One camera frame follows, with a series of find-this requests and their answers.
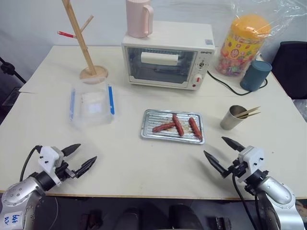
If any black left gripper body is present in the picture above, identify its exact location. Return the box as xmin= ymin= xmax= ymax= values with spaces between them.
xmin=55 ymin=161 xmax=78 ymax=181

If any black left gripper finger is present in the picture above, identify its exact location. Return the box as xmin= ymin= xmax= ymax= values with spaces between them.
xmin=73 ymin=156 xmax=98 ymax=179
xmin=60 ymin=143 xmax=82 ymax=158

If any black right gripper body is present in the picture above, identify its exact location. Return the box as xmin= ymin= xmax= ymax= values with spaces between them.
xmin=226 ymin=160 xmax=249 ymax=178

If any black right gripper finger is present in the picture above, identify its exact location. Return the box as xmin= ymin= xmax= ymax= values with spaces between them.
xmin=203 ymin=150 xmax=229 ymax=179
xmin=221 ymin=136 xmax=246 ymax=152

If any stainless steel cup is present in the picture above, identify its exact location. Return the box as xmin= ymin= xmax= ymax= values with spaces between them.
xmin=220 ymin=104 xmax=248 ymax=131

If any red grilled sausage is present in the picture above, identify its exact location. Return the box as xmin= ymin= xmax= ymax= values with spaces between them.
xmin=152 ymin=122 xmax=177 ymax=133
xmin=172 ymin=113 xmax=185 ymax=137
xmin=188 ymin=117 xmax=202 ymax=140

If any clear container with blue clips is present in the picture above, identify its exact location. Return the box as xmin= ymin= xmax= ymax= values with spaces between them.
xmin=69 ymin=82 xmax=116 ymax=126

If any blue-grey cylindrical container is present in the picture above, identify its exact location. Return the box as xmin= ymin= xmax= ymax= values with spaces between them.
xmin=239 ymin=59 xmax=273 ymax=92

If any ribbed metal baking tray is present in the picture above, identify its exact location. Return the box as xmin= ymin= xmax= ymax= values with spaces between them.
xmin=140 ymin=109 xmax=206 ymax=145

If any black chair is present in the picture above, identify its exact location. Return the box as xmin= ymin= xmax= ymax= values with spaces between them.
xmin=272 ymin=41 xmax=307 ymax=100

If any candy jar with yellow lid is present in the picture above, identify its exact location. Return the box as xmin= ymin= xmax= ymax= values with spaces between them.
xmin=214 ymin=13 xmax=272 ymax=78

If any black tripod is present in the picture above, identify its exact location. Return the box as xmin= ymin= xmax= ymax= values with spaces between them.
xmin=0 ymin=56 xmax=27 ymax=106

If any wooden mug tree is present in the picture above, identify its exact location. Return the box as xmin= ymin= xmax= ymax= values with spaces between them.
xmin=57 ymin=0 xmax=109 ymax=85

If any red peg cover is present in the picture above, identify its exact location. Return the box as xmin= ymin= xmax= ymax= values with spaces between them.
xmin=57 ymin=30 xmax=76 ymax=39

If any white toaster oven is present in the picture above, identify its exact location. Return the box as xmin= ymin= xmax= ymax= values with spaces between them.
xmin=120 ymin=20 xmax=215 ymax=92

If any clear plastic bag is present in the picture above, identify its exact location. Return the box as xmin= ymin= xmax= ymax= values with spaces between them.
xmin=222 ymin=0 xmax=307 ymax=62

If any pink ribbed pitcher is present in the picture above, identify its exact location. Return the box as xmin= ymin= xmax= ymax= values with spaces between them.
xmin=125 ymin=0 xmax=154 ymax=39

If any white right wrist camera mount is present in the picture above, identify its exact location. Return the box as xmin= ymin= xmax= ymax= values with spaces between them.
xmin=237 ymin=145 xmax=265 ymax=178

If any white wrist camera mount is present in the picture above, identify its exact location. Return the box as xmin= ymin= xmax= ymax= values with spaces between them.
xmin=237 ymin=145 xmax=265 ymax=178
xmin=38 ymin=146 xmax=65 ymax=186

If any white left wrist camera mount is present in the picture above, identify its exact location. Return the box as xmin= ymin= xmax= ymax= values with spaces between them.
xmin=38 ymin=146 xmax=65 ymax=186

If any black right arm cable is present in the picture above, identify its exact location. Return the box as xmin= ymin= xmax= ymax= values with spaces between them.
xmin=231 ymin=167 xmax=255 ymax=230

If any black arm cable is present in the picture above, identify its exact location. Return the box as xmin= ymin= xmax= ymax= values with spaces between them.
xmin=231 ymin=167 xmax=255 ymax=230
xmin=19 ymin=145 xmax=42 ymax=183

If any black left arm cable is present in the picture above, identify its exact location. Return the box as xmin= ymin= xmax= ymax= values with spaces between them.
xmin=19 ymin=145 xmax=42 ymax=183

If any black power cable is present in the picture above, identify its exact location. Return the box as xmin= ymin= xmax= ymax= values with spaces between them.
xmin=207 ymin=69 xmax=268 ymax=96

